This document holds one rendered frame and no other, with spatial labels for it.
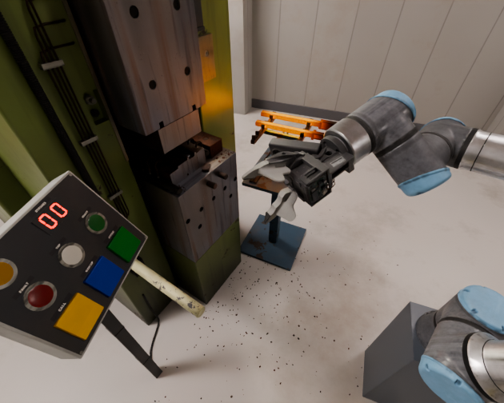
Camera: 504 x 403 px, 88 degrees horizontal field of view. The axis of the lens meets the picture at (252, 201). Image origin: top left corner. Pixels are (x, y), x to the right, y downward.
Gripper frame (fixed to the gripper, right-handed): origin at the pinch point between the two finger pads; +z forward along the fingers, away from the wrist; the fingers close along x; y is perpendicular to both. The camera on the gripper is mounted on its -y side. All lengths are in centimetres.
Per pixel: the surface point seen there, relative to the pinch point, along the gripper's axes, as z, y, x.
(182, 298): 36, -23, 50
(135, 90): 5, -50, -11
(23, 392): 137, -55, 81
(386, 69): -232, -158, 137
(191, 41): -19, -61, -11
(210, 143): -8, -65, 28
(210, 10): -37, -85, -10
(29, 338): 50, -6, 1
